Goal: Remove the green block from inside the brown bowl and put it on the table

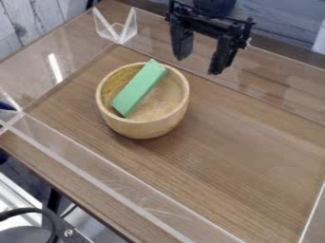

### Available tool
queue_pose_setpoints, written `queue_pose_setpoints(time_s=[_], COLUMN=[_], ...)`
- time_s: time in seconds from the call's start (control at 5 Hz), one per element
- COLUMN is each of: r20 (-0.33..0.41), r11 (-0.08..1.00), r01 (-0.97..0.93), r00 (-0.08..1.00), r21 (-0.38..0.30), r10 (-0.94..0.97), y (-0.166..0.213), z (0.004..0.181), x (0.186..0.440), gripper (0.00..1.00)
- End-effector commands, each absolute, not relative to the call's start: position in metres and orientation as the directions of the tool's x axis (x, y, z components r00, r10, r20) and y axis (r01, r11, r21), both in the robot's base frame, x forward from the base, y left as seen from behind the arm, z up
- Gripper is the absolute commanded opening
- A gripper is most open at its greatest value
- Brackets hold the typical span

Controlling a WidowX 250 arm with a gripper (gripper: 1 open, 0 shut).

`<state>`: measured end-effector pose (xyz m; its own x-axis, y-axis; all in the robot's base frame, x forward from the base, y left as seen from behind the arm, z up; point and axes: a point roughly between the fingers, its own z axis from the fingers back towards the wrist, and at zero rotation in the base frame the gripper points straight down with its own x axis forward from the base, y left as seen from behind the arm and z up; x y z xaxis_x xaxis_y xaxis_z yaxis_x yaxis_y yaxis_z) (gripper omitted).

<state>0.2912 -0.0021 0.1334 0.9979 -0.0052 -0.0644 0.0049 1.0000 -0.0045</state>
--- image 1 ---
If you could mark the brown wooden bowl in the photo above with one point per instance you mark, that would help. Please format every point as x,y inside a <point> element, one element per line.
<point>160,110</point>

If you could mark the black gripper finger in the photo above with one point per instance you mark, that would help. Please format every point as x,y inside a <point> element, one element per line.
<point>182,38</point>
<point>225,53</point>

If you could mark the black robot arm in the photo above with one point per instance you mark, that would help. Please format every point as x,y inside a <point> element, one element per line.
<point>207,17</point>

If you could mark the clear acrylic corner bracket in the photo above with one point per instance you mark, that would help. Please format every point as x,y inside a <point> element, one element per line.
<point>118,33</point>

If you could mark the black table leg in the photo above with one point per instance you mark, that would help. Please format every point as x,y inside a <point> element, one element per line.
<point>53,201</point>

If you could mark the clear acrylic tray wall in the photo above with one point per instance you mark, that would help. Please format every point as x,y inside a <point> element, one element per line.
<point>142,213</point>

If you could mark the green rectangular block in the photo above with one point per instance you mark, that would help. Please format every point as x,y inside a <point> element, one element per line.
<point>136,89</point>

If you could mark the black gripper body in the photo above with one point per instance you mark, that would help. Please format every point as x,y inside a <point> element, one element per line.
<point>210,18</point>

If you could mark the black metal table bracket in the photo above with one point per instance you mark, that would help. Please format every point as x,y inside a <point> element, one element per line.
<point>67,233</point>

